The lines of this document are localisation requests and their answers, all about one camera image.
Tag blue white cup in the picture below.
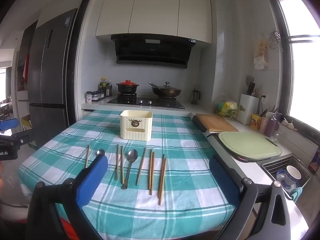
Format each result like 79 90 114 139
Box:
284 165 302 186

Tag black clay pot red lid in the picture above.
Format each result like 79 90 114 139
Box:
116 80 137 95

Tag garlic bulbs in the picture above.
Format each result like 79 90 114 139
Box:
282 118 295 131

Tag yellow green plastic bags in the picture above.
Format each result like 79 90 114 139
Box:
216 101 238 117

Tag teal dish cloth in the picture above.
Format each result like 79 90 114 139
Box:
289 187 303 203

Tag white knife block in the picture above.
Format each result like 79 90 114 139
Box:
236 93 260 125

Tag cream utensil holder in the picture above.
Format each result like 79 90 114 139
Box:
119 110 153 140

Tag window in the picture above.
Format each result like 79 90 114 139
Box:
266 0 320 140

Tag hanging printed bag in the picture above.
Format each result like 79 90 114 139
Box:
254 38 269 70

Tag cardboard box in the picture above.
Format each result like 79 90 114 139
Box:
21 115 33 131

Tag steel sink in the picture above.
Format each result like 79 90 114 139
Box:
261 156 313 198

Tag teal checked tablecloth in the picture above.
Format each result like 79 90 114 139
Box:
18 109 238 240

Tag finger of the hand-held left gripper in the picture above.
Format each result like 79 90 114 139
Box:
0 118 19 133
0 134 30 147

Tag metal steamer rack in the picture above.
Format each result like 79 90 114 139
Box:
265 30 284 52

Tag dark wok with lid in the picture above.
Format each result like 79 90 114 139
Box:
148 81 182 98

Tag black rolled mat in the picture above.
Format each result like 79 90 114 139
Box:
192 116 208 132

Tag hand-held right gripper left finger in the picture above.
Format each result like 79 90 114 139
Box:
26 156 108 240

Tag wooden shelf unit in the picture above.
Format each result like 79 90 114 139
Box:
15 20 38 102

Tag dark printed packet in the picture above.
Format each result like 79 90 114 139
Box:
308 146 320 175

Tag black range hood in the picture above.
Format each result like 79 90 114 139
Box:
111 34 196 69

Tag green cutting board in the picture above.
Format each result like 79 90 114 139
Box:
218 131 282 161

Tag dark glass jar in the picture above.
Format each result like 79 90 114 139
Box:
190 88 201 105

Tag grey refrigerator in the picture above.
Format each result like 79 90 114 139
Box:
27 8 78 148

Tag red object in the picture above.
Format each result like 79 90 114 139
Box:
59 216 85 240

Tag blue white bowls in sink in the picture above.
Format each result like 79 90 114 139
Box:
276 169 300 193

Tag yellow printed box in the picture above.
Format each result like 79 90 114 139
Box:
251 114 262 130

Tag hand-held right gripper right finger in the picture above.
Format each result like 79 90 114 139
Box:
209 156 293 240

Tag white wall cabinet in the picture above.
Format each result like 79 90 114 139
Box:
95 0 213 45

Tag purple bottle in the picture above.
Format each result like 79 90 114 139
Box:
264 116 279 137

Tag dark wooden furniture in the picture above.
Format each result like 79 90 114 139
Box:
0 97 13 120

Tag wire rack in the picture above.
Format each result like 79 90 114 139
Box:
220 109 238 121

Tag black door frame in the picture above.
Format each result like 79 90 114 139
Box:
65 0 97 130

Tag wooden cutting board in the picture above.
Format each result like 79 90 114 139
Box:
195 113 239 132

